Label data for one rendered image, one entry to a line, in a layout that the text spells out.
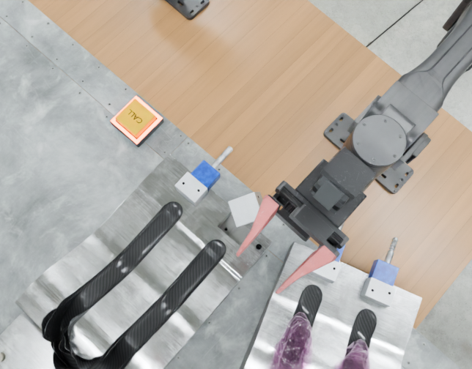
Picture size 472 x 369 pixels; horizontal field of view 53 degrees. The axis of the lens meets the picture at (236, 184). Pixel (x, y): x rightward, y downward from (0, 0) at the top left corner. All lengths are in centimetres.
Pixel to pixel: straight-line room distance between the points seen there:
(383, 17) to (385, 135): 173
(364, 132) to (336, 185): 7
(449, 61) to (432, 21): 164
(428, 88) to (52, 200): 74
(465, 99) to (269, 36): 121
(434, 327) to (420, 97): 137
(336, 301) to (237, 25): 65
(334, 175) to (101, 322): 51
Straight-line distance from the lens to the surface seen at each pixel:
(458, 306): 196
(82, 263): 90
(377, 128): 53
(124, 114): 103
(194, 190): 88
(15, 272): 105
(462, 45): 69
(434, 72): 66
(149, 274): 89
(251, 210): 86
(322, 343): 91
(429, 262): 106
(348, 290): 94
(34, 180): 107
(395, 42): 220
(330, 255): 55
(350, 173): 50
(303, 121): 106
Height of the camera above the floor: 176
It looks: 75 degrees down
